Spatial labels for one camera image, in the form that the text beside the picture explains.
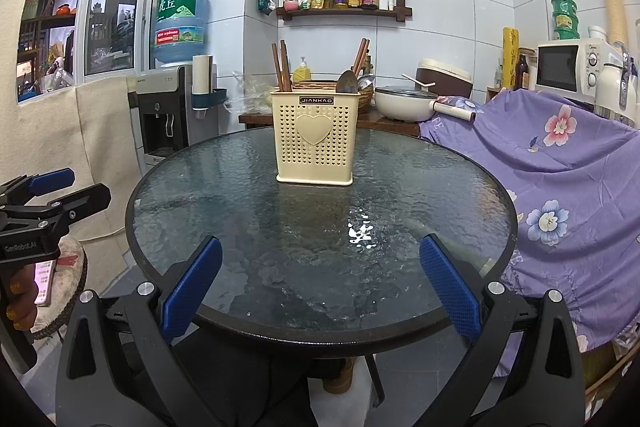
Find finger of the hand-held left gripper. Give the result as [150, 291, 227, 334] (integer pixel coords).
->
[0, 168, 76, 210]
[30, 183, 112, 233]

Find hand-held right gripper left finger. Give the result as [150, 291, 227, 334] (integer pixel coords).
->
[55, 234, 224, 427]

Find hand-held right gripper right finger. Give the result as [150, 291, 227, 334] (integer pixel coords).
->
[415, 234, 586, 427]

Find cream plastic utensil holder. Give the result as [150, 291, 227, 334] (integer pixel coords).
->
[269, 88, 362, 185]

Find person's left hand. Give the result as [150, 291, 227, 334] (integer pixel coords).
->
[4, 263, 42, 333]

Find beige hanging cloth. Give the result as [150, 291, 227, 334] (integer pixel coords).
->
[0, 74, 146, 243]

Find grey water dispenser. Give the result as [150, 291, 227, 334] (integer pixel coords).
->
[127, 66, 221, 168]

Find dark wooden display shelf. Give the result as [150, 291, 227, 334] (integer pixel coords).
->
[17, 0, 83, 98]

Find teal plastic holder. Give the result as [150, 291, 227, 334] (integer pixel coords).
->
[190, 88, 228, 112]

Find purple floral cloth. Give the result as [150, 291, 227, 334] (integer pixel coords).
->
[419, 88, 640, 380]

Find white cylindrical tube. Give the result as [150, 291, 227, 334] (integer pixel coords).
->
[191, 54, 213, 112]

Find sliding glass window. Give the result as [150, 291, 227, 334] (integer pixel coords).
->
[15, 0, 168, 105]

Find brown wooden side table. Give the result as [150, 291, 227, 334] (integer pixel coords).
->
[238, 107, 426, 138]

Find cream pan with lid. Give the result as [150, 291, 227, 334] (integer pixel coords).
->
[374, 86, 483, 124]

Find clear plastic bag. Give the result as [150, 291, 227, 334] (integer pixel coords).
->
[225, 74, 296, 115]

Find blue water jug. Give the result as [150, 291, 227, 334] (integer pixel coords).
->
[152, 0, 210, 68]

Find brown and cream rice cooker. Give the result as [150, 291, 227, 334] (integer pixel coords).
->
[416, 58, 473, 100]

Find brown glass bottle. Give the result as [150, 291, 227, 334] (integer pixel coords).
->
[515, 53, 530, 90]

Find brown woven basin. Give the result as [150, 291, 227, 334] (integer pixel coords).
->
[291, 78, 375, 112]

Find yellow roll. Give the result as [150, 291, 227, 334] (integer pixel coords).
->
[502, 27, 521, 90]

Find white microwave oven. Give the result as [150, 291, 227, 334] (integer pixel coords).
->
[535, 38, 613, 105]

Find white electric kettle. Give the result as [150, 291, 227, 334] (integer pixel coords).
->
[597, 41, 640, 128]

